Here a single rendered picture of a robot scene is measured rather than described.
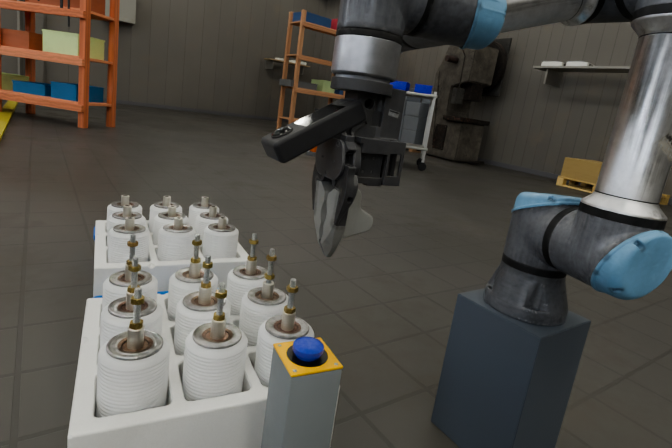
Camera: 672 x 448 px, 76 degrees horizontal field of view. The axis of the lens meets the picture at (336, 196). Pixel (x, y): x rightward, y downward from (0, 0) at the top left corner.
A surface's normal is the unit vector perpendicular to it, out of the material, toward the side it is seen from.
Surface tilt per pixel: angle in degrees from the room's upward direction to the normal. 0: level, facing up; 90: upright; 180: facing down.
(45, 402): 0
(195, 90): 90
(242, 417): 90
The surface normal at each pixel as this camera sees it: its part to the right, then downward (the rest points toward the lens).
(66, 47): -0.15, 0.18
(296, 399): 0.44, 0.25
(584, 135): -0.82, 0.00
